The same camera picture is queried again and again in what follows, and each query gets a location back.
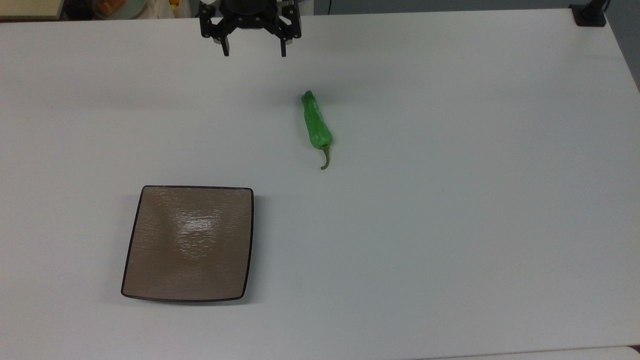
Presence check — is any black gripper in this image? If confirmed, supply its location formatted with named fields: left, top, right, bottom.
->
left=200, top=0, right=303, bottom=58

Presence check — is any square brown ceramic plate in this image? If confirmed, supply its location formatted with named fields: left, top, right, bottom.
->
left=120, top=185, right=255, bottom=303

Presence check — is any beige wooden board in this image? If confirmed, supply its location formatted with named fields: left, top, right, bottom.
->
left=0, top=0, right=65, bottom=21

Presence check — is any green chili pepper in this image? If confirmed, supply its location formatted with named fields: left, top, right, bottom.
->
left=301, top=90, right=334, bottom=171

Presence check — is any black stand clamp base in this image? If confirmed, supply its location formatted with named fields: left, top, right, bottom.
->
left=570, top=0, right=610, bottom=27

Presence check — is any round plate with orange food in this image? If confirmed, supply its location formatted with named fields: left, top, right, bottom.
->
left=93, top=0, right=148, bottom=21

